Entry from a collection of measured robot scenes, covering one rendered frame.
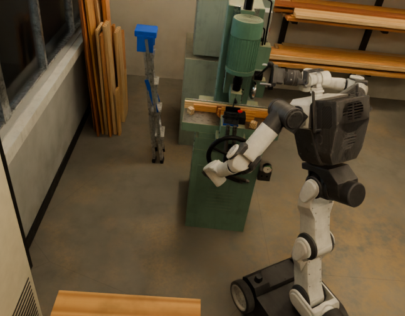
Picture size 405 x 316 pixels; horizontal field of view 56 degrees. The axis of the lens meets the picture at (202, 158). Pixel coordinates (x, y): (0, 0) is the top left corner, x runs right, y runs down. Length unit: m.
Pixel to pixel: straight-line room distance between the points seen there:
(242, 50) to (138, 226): 1.47
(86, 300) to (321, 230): 1.18
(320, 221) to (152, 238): 1.27
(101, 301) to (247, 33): 1.53
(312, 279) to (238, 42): 1.36
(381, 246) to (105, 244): 2.05
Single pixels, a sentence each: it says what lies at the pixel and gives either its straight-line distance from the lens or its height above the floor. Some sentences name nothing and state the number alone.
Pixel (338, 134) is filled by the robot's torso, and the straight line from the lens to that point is 1.71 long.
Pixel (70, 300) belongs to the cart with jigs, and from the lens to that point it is 1.91.
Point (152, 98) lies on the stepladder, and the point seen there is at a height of 0.63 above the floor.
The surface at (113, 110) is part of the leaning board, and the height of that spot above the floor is 0.27.
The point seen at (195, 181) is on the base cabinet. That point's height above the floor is 0.44.
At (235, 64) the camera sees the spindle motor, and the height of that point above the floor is 1.26.
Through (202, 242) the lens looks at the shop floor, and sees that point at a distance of 2.80.
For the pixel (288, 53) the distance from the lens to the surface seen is 4.45.
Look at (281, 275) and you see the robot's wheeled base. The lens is 2.50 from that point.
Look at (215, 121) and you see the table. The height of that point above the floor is 0.90.
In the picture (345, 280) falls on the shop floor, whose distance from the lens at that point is 2.90.
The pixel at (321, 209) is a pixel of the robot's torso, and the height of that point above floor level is 0.84.
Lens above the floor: 2.11
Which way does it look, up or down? 36 degrees down
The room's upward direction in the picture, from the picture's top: 8 degrees clockwise
